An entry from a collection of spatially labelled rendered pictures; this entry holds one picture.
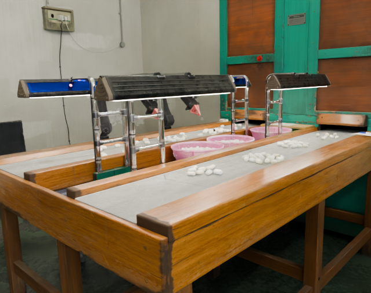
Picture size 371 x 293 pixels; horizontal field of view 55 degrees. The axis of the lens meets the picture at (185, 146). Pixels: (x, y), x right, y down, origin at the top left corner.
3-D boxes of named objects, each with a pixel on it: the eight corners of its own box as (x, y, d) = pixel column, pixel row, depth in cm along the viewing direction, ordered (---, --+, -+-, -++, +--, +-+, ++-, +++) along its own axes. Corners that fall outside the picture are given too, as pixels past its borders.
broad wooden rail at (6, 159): (-11, 196, 168) (-15, 157, 164) (223, 142, 296) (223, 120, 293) (-1, 201, 159) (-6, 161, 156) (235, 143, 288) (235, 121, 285)
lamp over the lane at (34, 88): (17, 97, 144) (14, 79, 142) (137, 92, 188) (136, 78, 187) (25, 97, 138) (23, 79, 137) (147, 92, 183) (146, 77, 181)
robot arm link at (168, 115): (175, 122, 276) (164, 84, 280) (168, 123, 272) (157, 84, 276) (170, 125, 280) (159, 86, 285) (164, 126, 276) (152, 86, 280)
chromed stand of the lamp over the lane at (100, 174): (74, 175, 163) (65, 77, 155) (110, 167, 178) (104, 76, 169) (96, 183, 150) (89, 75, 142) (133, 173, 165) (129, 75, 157)
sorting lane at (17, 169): (-5, 171, 157) (-6, 166, 156) (235, 126, 286) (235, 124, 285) (23, 183, 136) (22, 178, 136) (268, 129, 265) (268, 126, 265)
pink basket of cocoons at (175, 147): (160, 164, 180) (159, 146, 179) (195, 156, 199) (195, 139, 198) (200, 173, 162) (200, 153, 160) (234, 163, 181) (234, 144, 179)
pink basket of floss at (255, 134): (253, 147, 219) (253, 132, 217) (247, 140, 245) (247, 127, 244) (296, 146, 219) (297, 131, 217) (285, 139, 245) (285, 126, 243)
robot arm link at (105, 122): (112, 132, 238) (103, 84, 232) (111, 134, 231) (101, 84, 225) (103, 134, 237) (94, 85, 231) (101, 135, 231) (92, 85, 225)
